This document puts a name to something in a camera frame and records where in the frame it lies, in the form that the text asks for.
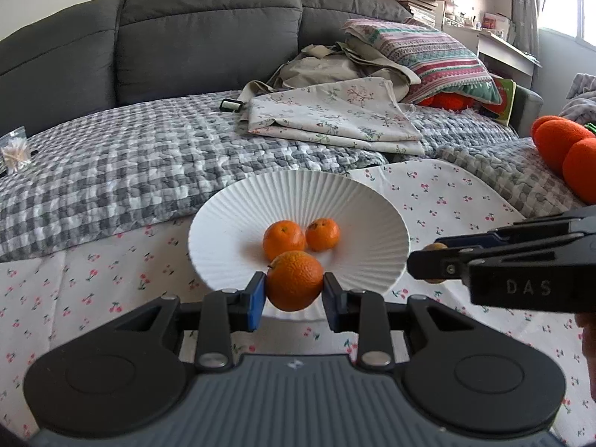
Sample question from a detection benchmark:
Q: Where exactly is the person's right hand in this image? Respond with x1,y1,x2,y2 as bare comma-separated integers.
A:
575,312,596,403

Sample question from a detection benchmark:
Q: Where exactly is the folded floral cloth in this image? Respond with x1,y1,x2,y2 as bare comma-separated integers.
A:
247,77,427,156

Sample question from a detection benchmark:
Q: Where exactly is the bag of cotton swabs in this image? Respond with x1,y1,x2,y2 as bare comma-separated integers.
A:
0,127,32,173

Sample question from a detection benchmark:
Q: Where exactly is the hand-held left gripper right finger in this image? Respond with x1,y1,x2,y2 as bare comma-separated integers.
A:
323,272,485,369

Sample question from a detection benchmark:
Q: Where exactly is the dark grey sofa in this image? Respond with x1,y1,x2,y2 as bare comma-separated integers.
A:
0,0,543,140

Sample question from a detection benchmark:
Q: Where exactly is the small orange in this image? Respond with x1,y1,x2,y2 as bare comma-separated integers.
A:
305,218,342,253
263,220,307,262

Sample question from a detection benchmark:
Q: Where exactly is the green and red book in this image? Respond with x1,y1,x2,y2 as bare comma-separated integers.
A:
482,77,517,126

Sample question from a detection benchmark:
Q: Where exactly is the grey checked blanket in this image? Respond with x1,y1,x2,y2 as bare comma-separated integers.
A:
0,86,587,264

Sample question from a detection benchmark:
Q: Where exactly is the patterned curtain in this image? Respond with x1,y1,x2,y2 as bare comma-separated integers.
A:
510,0,541,61

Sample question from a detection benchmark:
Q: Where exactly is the white ribbed plate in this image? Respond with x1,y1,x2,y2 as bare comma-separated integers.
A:
187,170,411,322

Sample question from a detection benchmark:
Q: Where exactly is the orange plush toy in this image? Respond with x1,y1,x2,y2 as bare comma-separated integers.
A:
532,115,596,206
416,93,480,112

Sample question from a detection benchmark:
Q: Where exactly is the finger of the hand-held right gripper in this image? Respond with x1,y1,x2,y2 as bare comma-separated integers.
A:
407,233,596,285
435,205,596,249

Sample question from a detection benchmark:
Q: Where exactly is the beige cloth bag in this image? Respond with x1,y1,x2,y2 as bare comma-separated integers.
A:
237,42,422,103

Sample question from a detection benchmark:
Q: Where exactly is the striped patterned pillow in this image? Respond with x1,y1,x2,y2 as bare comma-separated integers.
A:
342,19,504,105

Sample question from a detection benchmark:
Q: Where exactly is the small yellow fruit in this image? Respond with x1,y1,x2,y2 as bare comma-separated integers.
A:
424,242,450,285

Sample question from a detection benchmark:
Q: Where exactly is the cherry print cloth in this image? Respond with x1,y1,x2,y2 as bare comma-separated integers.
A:
0,158,596,438

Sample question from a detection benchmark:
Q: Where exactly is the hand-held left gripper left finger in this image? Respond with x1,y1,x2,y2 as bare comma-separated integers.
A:
99,271,267,370

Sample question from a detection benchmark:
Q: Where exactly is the white desk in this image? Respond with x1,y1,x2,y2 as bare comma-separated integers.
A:
477,30,542,90

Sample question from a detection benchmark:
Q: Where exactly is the large orange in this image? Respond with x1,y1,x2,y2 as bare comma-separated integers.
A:
265,250,325,313

